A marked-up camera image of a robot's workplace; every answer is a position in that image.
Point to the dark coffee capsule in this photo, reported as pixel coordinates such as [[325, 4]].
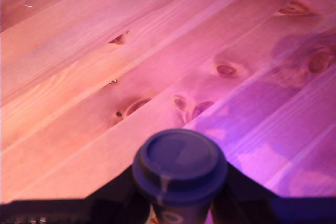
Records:
[[179, 166]]

